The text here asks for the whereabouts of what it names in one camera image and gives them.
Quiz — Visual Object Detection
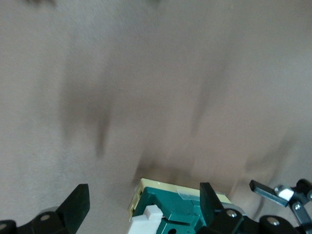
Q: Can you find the brown table mat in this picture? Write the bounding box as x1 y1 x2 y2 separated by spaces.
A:
0 0 312 234

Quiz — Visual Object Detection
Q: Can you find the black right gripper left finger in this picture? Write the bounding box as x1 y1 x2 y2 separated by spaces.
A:
0 184 90 234

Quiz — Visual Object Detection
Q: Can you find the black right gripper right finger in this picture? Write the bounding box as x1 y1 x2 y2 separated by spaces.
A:
196 182 303 234

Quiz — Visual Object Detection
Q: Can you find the green load switch white handle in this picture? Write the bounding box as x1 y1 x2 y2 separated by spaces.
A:
126 177 232 234

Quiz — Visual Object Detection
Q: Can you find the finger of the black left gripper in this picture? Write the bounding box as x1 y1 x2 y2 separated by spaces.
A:
249 179 312 229

